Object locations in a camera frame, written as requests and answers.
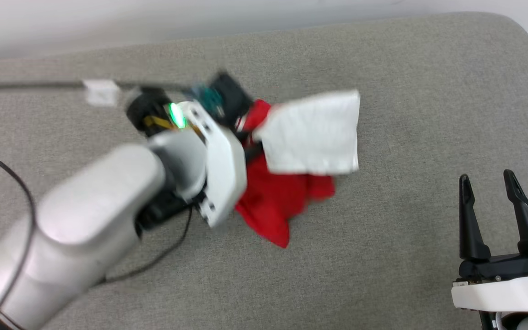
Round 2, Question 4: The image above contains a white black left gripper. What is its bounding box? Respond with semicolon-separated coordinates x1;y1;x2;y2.
126;88;248;229

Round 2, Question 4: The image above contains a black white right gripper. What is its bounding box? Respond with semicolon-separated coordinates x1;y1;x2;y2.
451;169;528;313

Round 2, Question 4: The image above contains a red and white garment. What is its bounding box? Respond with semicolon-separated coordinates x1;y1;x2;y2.
234;89;361;249

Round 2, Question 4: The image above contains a grey fabric sofa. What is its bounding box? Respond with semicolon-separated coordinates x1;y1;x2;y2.
0;11;528;330

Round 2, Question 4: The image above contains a thin black cable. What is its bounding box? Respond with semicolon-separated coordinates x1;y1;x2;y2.
0;140;38;321
101;206;194;282

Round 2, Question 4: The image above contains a black cable with white tag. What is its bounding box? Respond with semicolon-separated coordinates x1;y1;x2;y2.
0;79;191;107

